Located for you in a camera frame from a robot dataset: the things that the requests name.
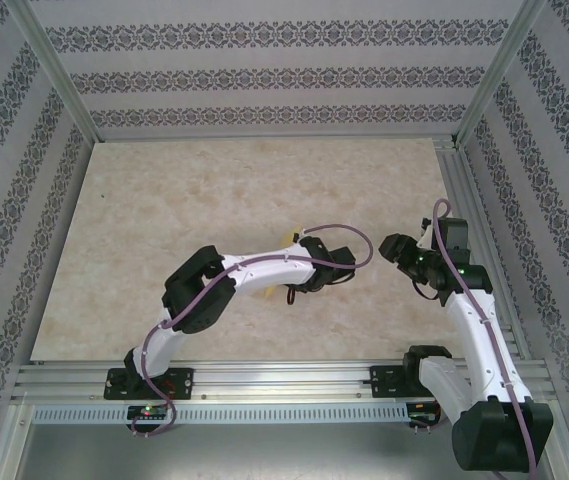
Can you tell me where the long aluminium mounting rail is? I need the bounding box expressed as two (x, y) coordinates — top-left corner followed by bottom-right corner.
(11, 360), (551, 404)

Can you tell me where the slotted grey cable duct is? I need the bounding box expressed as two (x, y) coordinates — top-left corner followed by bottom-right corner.
(31, 403), (411, 424)

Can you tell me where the right gripper short black cable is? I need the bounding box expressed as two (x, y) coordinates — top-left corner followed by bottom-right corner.
(411, 278), (441, 302)

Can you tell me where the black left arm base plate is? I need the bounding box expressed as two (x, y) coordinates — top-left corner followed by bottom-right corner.
(105, 367), (195, 402)

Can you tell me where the yellow paper sheet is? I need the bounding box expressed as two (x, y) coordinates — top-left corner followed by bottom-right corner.
(262, 227), (306, 300)

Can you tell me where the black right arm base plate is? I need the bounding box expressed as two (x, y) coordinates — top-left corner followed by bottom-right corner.
(369, 364), (462, 400)

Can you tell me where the aluminium side rail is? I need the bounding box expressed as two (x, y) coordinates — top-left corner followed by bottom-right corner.
(432, 135), (533, 362)

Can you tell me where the grey metal sheet tray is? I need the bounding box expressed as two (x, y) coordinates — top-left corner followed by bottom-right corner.
(11, 402), (569, 480)

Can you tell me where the aluminium frame post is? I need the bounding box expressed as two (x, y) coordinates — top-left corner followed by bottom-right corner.
(6, 0), (101, 145)
(451, 0), (550, 149)

